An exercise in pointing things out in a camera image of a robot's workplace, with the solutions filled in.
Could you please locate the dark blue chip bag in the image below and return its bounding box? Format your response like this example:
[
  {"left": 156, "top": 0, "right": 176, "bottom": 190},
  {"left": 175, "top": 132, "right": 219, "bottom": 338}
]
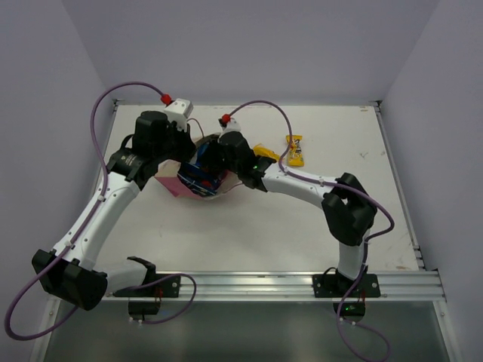
[{"left": 177, "top": 162, "right": 223, "bottom": 198}]

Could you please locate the pink beige paper bag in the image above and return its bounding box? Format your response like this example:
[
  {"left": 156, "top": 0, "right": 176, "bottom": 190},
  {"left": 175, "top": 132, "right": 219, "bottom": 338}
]
[{"left": 155, "top": 118, "right": 242, "bottom": 200}]

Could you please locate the yellow orange snack packet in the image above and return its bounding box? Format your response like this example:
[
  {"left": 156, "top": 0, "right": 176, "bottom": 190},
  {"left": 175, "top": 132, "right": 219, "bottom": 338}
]
[{"left": 253, "top": 143, "right": 280, "bottom": 162}]

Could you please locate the yellow candy bag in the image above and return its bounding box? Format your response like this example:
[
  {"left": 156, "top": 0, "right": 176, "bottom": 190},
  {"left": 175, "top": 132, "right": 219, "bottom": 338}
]
[{"left": 286, "top": 135, "right": 305, "bottom": 167}]

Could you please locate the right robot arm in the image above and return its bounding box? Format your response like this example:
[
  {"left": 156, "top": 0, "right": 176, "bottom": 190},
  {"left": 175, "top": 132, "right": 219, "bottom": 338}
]
[{"left": 200, "top": 131, "right": 377, "bottom": 296}]

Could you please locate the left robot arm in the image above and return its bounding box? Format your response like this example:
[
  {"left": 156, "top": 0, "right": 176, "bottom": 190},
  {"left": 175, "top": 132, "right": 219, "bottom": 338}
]
[{"left": 32, "top": 109, "right": 195, "bottom": 311}]

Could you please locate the left black controller box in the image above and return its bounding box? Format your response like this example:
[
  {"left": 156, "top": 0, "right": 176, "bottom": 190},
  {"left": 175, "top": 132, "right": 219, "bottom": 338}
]
[{"left": 128, "top": 298, "right": 161, "bottom": 320}]

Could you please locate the black controller box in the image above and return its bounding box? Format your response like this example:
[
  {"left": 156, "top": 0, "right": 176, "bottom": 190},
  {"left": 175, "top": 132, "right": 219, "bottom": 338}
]
[
  {"left": 128, "top": 298, "right": 161, "bottom": 320},
  {"left": 333, "top": 302, "right": 366, "bottom": 318}
]

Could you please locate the right black controller box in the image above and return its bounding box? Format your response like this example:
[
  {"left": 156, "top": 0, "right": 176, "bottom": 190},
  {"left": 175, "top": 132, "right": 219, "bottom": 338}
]
[{"left": 333, "top": 302, "right": 366, "bottom": 318}]

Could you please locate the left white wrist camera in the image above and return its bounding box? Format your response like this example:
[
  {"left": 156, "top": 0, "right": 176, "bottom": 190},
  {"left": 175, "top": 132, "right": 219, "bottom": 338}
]
[{"left": 163, "top": 98, "right": 193, "bottom": 132}]

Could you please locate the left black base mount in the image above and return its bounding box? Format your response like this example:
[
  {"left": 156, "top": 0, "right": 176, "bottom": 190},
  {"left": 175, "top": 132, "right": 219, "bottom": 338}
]
[{"left": 113, "top": 274, "right": 181, "bottom": 299}]

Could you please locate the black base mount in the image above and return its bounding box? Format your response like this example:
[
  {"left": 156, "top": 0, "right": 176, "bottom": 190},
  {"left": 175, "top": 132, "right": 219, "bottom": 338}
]
[
  {"left": 113, "top": 274, "right": 181, "bottom": 299},
  {"left": 312, "top": 267, "right": 381, "bottom": 298}
]

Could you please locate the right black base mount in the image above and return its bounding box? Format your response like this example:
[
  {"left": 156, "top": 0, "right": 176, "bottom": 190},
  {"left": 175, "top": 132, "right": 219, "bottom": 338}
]
[{"left": 312, "top": 267, "right": 381, "bottom": 298}]

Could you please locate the aluminium front rail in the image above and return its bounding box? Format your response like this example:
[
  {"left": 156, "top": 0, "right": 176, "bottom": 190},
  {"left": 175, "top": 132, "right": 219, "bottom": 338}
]
[{"left": 48, "top": 269, "right": 446, "bottom": 302}]

